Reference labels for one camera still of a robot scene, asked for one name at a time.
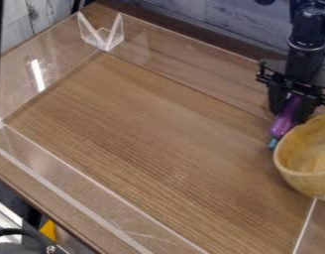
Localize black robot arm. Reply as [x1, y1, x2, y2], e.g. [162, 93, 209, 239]
[256, 0, 325, 124]

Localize brown wooden bowl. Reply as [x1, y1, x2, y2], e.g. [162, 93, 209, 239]
[272, 112, 325, 200]

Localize clear acrylic corner bracket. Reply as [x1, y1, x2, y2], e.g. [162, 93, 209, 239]
[77, 13, 124, 52]

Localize clear acrylic tray wall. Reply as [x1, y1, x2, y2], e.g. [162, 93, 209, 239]
[0, 6, 313, 254]

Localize black cable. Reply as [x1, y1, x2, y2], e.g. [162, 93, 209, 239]
[0, 227, 44, 254]

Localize yellow black device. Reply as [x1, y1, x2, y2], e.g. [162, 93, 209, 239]
[18, 219, 78, 254]

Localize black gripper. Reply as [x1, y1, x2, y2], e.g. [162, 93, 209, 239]
[256, 49, 325, 124]

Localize purple toy eggplant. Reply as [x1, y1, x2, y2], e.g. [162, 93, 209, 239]
[268, 95, 302, 150]

